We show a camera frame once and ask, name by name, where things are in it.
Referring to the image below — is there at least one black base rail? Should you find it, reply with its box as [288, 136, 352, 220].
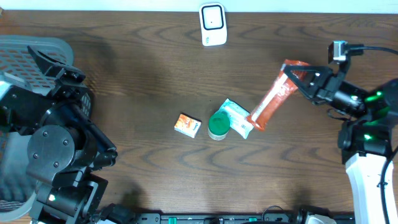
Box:
[90, 203, 355, 224]

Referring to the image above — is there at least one grey plastic mesh basket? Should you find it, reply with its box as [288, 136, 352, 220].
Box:
[1, 35, 74, 222]

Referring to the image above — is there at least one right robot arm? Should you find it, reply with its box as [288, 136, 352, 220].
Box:
[284, 65, 397, 223]

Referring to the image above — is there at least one white barcode scanner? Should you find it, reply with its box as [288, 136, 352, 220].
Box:
[199, 2, 228, 47]

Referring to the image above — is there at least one red chocolate bar wrapper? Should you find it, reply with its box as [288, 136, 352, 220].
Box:
[246, 59, 310, 131]

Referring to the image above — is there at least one green white wipes packet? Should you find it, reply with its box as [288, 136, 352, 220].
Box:
[218, 98, 254, 139]

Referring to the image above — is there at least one orange small box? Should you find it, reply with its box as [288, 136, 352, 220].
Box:
[174, 113, 201, 138]

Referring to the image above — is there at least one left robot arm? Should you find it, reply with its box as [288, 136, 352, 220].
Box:
[1, 47, 117, 223]

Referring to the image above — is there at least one green lid jar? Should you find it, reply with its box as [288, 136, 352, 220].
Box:
[208, 113, 231, 141]

